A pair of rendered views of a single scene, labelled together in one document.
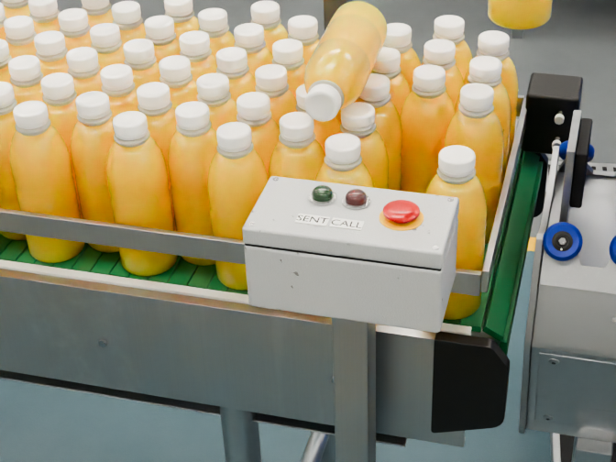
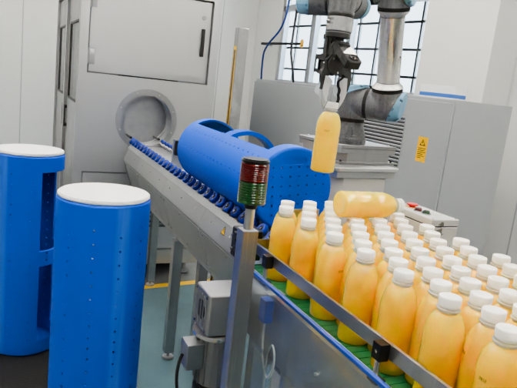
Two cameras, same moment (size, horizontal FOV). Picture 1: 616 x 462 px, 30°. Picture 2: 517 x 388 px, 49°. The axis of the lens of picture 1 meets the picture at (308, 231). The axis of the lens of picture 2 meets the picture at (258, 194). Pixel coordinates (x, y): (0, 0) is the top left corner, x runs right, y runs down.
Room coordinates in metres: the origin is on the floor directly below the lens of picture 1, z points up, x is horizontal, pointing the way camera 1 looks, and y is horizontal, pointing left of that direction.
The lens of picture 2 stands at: (2.42, 0.85, 1.42)
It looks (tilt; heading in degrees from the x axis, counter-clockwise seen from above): 11 degrees down; 228
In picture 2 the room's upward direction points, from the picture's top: 7 degrees clockwise
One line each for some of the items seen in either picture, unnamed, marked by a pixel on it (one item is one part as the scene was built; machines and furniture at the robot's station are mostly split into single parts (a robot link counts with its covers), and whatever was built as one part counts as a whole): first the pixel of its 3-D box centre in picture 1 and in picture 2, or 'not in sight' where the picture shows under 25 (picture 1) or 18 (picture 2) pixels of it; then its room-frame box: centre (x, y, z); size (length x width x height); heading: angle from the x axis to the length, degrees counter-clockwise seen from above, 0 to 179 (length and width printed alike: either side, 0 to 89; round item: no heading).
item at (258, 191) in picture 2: not in sight; (251, 192); (1.62, -0.06, 1.18); 0.06 x 0.06 x 0.05
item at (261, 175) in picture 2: not in sight; (254, 172); (1.62, -0.06, 1.23); 0.06 x 0.06 x 0.04
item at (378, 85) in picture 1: (373, 87); not in sight; (1.22, -0.09, 1.09); 0.04 x 0.04 x 0.02
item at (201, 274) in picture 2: not in sight; (199, 298); (0.80, -1.31, 0.31); 0.06 x 0.06 x 0.63; 73
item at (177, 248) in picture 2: not in sight; (172, 299); (0.93, -1.35, 0.31); 0.06 x 0.06 x 0.63; 73
